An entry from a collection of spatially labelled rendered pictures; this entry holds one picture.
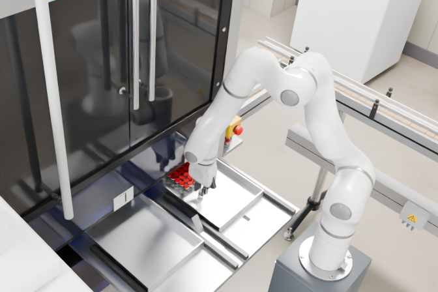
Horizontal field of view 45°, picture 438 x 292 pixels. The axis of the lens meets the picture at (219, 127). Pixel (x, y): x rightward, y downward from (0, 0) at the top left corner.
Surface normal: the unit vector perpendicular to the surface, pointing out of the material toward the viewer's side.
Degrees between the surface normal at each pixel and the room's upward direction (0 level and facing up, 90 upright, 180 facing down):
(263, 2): 90
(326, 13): 90
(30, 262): 0
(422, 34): 90
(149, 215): 0
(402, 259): 0
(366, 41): 90
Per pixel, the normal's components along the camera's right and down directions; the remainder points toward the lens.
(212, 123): -0.04, -0.09
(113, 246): 0.10, -0.76
